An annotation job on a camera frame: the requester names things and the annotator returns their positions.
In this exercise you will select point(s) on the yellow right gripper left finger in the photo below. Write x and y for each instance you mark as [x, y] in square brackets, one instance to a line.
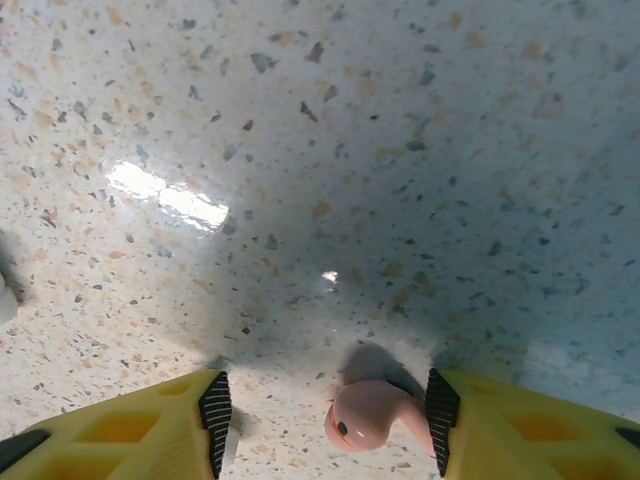
[125, 435]

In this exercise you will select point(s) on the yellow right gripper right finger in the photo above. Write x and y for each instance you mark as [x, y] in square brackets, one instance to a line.
[525, 435]

